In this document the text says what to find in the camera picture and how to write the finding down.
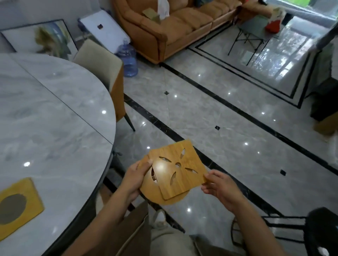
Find person's left hand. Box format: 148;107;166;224
120;158;154;202

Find person's right hand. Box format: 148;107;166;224
201;169;245;213

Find round yellow smiley coaster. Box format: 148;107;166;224
138;154;189;206

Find square yellow leaf-cutout coaster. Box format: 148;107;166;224
148;140;209;201

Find square wooden mesh coaster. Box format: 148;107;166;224
0;177;45;242

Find person's left forearm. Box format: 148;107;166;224
62;190;135;256

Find person's right forearm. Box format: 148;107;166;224
232;203;287;256

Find person's white shoe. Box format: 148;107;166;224
152;210;168;229

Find person's brown vest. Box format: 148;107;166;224
84;201;151;256

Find person's grey trousers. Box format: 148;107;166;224
190;235;238;256

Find person's cream top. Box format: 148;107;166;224
149;226;199;256

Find grey marble dining table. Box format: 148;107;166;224
0;52;117;256

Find blue water jug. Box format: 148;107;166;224
116;39;139;78

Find small brown box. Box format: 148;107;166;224
314;112;338;136

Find black low cabinet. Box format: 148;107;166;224
310;78;338;122

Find orange sofa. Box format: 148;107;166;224
112;0;278;65

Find small tan cardboard box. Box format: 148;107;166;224
142;7;161;24

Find grey folding table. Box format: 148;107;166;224
227;15;273;66

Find red and white bag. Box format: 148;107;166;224
265;8;287;33

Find white cloth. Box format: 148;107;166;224
157;0;170;20

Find black framed abstract painting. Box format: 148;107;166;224
0;19;79;61

